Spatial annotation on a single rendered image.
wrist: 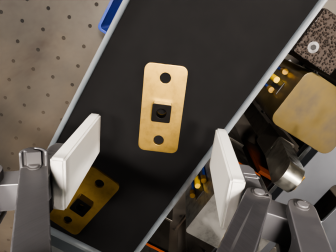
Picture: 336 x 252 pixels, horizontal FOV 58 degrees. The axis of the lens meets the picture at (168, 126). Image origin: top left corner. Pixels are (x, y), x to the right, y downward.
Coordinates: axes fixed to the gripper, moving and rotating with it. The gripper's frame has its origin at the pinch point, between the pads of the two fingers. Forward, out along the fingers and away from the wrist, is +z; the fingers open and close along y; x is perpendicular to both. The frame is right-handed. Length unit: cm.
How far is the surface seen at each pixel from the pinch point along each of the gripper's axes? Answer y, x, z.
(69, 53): -25, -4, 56
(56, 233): -10.0, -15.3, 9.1
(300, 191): 23.1, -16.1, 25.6
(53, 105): -29, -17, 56
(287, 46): 9.7, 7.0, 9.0
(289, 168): 15.6, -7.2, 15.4
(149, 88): -1.3, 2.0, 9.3
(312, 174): 24.0, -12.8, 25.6
